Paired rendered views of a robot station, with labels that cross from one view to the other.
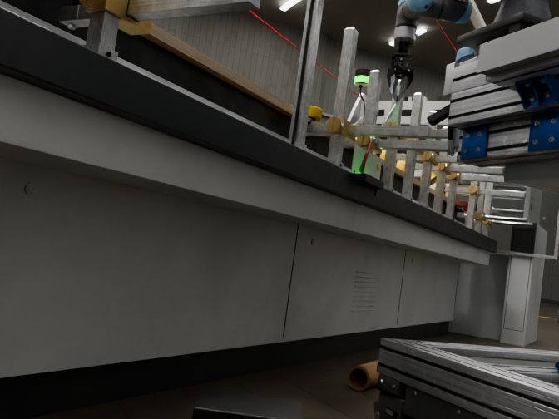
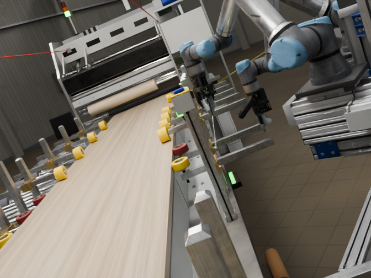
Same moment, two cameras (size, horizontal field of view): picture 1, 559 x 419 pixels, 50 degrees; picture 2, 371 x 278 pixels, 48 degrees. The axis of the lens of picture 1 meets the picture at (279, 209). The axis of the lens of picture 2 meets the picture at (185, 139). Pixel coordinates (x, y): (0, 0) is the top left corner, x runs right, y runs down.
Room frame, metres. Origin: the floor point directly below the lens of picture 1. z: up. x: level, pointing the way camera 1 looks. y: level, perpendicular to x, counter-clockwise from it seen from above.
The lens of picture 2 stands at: (0.37, 0.65, 1.39)
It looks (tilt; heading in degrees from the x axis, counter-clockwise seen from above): 13 degrees down; 335
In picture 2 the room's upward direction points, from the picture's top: 23 degrees counter-clockwise
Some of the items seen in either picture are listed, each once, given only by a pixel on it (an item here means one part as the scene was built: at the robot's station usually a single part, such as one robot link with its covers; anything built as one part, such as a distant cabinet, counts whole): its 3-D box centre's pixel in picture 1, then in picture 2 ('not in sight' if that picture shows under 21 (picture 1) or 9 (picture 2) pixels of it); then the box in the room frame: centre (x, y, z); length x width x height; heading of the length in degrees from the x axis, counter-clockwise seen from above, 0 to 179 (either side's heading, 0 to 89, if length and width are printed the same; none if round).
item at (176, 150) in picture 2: not in sight; (183, 155); (2.21, -0.18, 0.85); 0.08 x 0.08 x 0.11
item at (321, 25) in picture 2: not in sight; (316, 36); (1.49, -0.54, 1.20); 0.13 x 0.12 x 0.14; 96
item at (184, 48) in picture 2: (408, 14); (189, 54); (2.07, -0.36, 1.31); 0.09 x 0.08 x 0.11; 6
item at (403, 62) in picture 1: (402, 57); (202, 85); (2.07, -0.36, 1.15); 0.09 x 0.08 x 0.12; 170
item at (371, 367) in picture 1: (374, 372); (277, 268); (2.15, -0.41, 0.04); 0.30 x 0.08 x 0.08; 150
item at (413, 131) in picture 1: (363, 131); (227, 159); (1.90, -0.23, 0.83); 0.43 x 0.03 x 0.04; 60
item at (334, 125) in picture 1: (341, 129); (213, 165); (1.92, -0.16, 0.83); 0.13 x 0.06 x 0.05; 150
